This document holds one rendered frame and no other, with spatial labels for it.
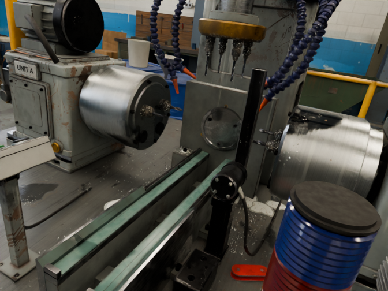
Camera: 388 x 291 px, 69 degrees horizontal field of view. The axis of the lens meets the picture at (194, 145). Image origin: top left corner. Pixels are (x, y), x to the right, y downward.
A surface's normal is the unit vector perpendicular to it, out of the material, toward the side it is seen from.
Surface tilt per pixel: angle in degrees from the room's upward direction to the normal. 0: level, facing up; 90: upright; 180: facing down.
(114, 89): 51
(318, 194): 0
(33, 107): 90
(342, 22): 90
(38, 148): 65
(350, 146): 47
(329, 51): 90
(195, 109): 90
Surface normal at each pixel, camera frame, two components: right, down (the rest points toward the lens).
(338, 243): -0.19, -0.06
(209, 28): -0.68, 0.22
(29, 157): 0.86, -0.13
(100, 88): -0.29, -0.29
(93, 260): 0.89, 0.27
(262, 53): -0.44, 0.30
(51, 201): 0.12, -0.91
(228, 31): -0.23, 0.36
